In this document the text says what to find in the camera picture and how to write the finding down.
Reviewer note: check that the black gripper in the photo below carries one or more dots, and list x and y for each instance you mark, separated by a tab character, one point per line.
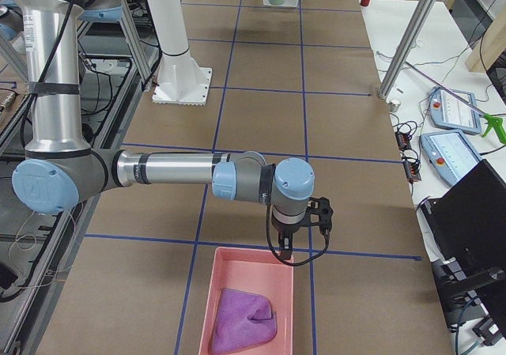
285	228

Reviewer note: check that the purple microfiber cloth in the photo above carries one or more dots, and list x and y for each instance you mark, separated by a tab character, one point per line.
244	320

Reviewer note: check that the pink plastic tray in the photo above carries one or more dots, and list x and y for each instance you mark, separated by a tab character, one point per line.
253	271

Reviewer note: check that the small metal cylinder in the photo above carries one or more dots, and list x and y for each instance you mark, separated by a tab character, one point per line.
394	105

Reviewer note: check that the black monitor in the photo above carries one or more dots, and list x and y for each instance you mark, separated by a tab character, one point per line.
468	225

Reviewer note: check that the teach pendant tablet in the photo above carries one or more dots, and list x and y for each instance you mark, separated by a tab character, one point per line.
449	112
450	153

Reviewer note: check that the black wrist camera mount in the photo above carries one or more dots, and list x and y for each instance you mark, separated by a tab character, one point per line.
319	214

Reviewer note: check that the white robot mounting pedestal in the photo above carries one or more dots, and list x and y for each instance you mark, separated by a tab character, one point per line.
180	80

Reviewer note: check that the aluminium frame post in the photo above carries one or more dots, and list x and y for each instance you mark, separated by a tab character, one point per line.
407	41

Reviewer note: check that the green handled reacher stick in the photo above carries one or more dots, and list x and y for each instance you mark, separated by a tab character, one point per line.
495	123

